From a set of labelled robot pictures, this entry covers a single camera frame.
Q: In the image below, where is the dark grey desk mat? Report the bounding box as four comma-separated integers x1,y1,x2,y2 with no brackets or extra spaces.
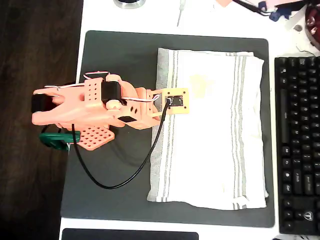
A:
59,29,276,229

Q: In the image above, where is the white servo wire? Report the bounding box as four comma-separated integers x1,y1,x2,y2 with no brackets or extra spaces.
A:
121,95,162,104

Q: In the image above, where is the black camera cable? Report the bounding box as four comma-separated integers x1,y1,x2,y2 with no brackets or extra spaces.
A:
71,98,172,190

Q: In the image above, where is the thin black cable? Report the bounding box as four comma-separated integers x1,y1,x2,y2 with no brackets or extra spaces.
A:
232,0,272,16

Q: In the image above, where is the dark red bowl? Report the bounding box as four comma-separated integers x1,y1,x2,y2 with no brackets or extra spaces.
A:
304,3,320,50

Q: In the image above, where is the white torn paper sheet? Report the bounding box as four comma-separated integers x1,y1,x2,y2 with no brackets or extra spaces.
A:
284,9,320,57

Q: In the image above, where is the black keyboard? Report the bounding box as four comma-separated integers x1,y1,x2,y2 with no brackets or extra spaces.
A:
274,56,320,236

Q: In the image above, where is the silver round object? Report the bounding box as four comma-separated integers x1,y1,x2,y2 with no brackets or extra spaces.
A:
113,0,147,10

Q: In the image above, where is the black flat pad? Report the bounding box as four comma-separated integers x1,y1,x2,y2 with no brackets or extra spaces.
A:
61,227,200,240

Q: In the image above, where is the green table clamp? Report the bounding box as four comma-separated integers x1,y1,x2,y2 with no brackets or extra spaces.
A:
38,131,81,152

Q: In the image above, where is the white striped towel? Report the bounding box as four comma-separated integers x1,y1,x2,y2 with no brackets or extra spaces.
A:
146,47,270,211

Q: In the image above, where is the orange camera mount plate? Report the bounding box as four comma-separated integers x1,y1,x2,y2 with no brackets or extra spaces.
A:
150,87,190,116

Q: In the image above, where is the blue small object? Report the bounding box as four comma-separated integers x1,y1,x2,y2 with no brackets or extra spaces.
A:
257,1,292,23

